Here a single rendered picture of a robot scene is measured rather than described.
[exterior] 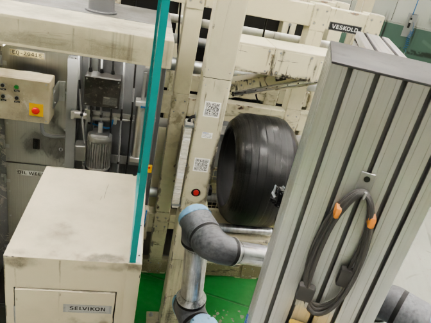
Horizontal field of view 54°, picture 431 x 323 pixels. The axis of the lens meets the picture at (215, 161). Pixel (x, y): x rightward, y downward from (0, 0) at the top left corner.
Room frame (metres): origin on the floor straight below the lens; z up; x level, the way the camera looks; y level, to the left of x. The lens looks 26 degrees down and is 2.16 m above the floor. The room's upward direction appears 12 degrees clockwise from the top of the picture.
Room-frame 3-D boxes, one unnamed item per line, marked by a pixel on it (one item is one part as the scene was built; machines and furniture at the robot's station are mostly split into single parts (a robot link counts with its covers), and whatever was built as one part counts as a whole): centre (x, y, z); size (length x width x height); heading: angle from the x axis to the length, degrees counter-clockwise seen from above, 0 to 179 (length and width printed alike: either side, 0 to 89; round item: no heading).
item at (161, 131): (2.70, 0.40, 0.61); 0.33 x 0.06 x 0.86; 12
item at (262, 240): (1.84, -0.20, 0.83); 0.36 x 0.09 x 0.06; 102
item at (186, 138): (1.86, 0.16, 1.19); 0.05 x 0.04 x 0.48; 12
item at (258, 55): (2.29, -0.23, 1.71); 0.61 x 0.25 x 0.15; 102
